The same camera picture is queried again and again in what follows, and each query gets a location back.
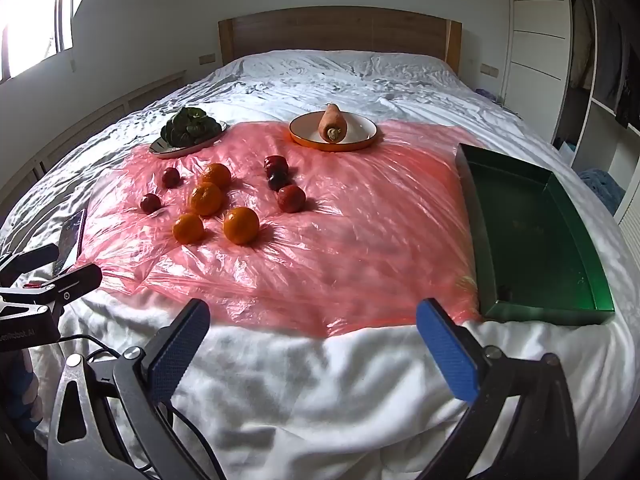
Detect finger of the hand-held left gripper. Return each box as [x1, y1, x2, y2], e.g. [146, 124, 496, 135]
[0, 263, 103, 312]
[0, 244, 60, 282]

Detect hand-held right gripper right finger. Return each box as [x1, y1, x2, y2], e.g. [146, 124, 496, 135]
[416, 298, 581, 480]

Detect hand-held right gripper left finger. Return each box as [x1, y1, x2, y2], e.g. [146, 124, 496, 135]
[47, 298, 226, 480]

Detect orange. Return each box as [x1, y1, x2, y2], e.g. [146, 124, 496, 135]
[172, 213, 206, 245]
[189, 181, 223, 216]
[223, 206, 261, 246]
[200, 162, 233, 190]

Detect green metal tray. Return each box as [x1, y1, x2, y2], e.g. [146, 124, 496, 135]
[456, 143, 616, 327]

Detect person's left forearm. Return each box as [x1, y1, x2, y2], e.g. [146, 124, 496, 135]
[0, 355, 42, 436]

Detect black smartphone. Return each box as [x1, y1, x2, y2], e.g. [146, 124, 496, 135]
[52, 208, 88, 277]

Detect pink plastic sheet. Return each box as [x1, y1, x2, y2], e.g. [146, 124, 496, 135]
[75, 121, 483, 338]

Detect patterned grey plate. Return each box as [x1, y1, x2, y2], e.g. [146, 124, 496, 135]
[148, 120, 228, 159]

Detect dark green bok choy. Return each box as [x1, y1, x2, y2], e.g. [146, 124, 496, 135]
[160, 106, 221, 148]

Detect blue towel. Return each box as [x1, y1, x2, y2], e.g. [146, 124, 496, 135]
[580, 169, 626, 216]

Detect window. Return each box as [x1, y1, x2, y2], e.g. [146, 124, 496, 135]
[0, 0, 106, 83]

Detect orange rimmed white plate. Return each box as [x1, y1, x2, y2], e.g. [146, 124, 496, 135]
[289, 111, 378, 152]

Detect carrot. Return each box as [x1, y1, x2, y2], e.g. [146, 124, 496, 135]
[318, 103, 348, 143]

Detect white open wardrobe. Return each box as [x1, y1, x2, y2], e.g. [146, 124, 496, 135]
[552, 0, 640, 226]

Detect dark hanging clothes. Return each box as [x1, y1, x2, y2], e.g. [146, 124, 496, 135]
[592, 0, 640, 131]

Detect white wardrobe panel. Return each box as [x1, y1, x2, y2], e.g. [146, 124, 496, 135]
[502, 0, 573, 143]

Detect wooden headboard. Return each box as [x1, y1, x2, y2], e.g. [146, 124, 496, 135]
[218, 10, 463, 73]

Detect light hanging garment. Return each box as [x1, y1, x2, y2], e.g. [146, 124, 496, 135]
[570, 0, 596, 91]

